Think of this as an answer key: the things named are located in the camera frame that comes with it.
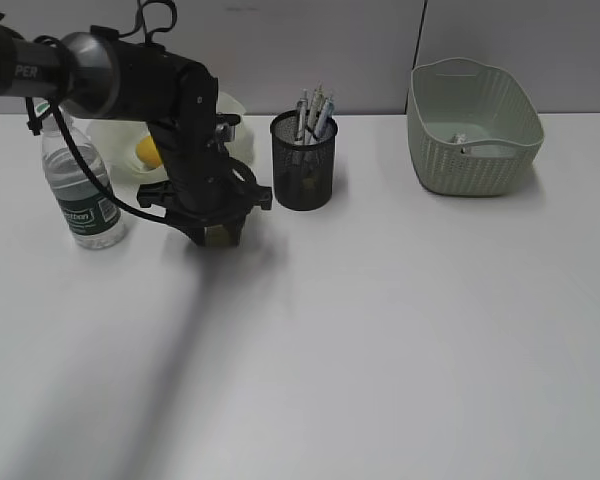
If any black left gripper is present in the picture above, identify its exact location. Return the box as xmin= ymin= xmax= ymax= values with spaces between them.
xmin=137 ymin=114 xmax=272 ymax=247

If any yellow eraser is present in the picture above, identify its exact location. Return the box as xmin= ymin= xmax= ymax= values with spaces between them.
xmin=204 ymin=225 xmax=236 ymax=248
xmin=301 ymin=175 xmax=317 ymax=195

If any yellow mango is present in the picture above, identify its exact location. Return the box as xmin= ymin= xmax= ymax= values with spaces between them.
xmin=135 ymin=135 xmax=162 ymax=170

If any blue grip white pen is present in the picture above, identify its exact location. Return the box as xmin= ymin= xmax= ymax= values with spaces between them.
xmin=312 ymin=95 xmax=334 ymax=144

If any grey grip white pen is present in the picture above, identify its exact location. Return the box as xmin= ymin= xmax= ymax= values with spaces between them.
xmin=294 ymin=89 xmax=309 ymax=146

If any beige grip white pen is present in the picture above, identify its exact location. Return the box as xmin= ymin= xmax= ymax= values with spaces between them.
xmin=305 ymin=84 xmax=326 ymax=145

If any waste paper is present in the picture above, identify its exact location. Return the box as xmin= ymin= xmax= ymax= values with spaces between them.
xmin=449 ymin=132 xmax=469 ymax=145

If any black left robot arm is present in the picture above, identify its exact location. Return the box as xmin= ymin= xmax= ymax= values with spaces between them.
xmin=0 ymin=12 xmax=272 ymax=247

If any black mesh pen holder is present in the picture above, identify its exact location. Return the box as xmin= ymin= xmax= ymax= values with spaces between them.
xmin=270 ymin=110 xmax=338 ymax=211

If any pale green wavy glass plate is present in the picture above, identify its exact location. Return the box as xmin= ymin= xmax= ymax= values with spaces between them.
xmin=86 ymin=120 xmax=254 ymax=187

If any pale green woven basket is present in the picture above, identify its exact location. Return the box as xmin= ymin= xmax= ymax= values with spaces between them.
xmin=407 ymin=58 xmax=545 ymax=197

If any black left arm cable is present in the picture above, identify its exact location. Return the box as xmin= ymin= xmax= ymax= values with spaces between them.
xmin=25 ymin=92 xmax=251 ymax=224

